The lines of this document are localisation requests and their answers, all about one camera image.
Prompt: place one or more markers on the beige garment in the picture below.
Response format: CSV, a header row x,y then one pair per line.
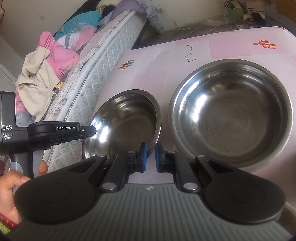
x,y
36,83

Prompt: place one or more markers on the person's left hand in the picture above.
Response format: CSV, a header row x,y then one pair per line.
x,y
10,181

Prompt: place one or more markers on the green paper bag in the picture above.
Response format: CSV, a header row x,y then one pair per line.
x,y
234,11

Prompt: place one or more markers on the large steel bowl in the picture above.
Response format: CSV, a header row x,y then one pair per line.
x,y
234,111

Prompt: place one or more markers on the purple grey bedsheet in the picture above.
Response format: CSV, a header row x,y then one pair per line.
x,y
111,9

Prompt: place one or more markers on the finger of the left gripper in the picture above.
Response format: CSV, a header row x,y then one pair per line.
x,y
60,132

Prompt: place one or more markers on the white quilted mattress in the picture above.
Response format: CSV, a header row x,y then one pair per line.
x,y
83,85

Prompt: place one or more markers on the medium steel bowl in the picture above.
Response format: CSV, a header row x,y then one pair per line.
x,y
124,122

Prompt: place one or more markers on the tape roll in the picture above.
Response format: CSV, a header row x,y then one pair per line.
x,y
247,17

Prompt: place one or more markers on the pink patterned tablecloth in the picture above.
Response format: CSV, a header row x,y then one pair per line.
x,y
159,69

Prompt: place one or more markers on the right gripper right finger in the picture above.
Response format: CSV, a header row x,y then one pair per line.
x,y
230,193

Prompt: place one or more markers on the red wrist band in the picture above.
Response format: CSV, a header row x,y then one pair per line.
x,y
7,222

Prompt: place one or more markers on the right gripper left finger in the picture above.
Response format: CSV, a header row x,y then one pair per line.
x,y
71,192

